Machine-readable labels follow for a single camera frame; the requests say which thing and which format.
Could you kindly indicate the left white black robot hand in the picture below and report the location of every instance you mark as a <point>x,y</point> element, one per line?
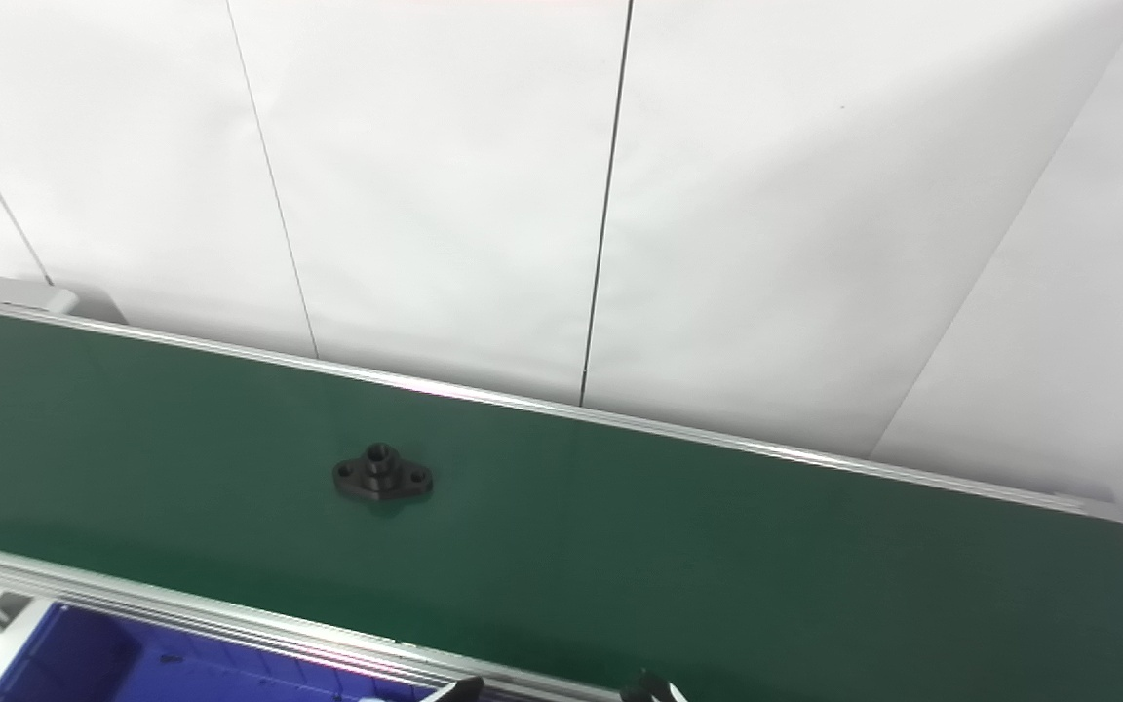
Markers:
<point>459,692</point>

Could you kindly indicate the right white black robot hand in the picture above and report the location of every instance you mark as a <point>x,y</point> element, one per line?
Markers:
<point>654,690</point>

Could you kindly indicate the black flanged machine part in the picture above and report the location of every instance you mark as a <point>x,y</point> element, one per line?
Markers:
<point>381,478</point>

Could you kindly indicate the green conveyor belt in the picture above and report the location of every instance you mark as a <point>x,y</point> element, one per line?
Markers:
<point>717,546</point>

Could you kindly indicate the blue plastic bin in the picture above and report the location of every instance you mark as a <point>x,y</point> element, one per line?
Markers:
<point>181,673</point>

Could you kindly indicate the grey conveyor end housing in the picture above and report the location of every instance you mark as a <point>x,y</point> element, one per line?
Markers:
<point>25,294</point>

